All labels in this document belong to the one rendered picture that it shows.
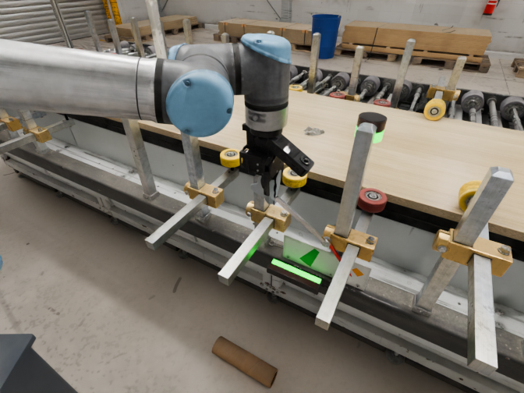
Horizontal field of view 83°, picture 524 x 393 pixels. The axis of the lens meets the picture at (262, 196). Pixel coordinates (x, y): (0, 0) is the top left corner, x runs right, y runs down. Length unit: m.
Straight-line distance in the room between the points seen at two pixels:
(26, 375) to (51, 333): 0.75
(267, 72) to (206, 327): 1.34
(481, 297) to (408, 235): 0.41
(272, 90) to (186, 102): 0.21
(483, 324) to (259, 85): 0.57
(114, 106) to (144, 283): 1.52
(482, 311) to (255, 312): 1.19
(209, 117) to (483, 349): 0.55
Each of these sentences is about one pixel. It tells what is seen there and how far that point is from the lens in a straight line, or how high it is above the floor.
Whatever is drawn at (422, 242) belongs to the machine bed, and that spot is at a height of 0.75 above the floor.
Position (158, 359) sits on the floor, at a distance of 1.63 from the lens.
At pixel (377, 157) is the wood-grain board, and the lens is 1.13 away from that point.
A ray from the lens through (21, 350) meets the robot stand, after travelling 1.13.
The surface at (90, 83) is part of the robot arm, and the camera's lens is 0.45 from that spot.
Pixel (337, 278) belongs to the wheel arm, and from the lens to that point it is 0.74.
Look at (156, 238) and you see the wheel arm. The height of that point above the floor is 0.84.
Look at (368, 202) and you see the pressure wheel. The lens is 0.89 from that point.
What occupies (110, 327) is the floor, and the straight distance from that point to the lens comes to 1.80.
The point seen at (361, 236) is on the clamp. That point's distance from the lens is 0.83.
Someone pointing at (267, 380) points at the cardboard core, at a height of 0.07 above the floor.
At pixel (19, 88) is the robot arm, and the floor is 1.32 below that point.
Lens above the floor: 1.44
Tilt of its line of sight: 38 degrees down
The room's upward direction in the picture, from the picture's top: straight up
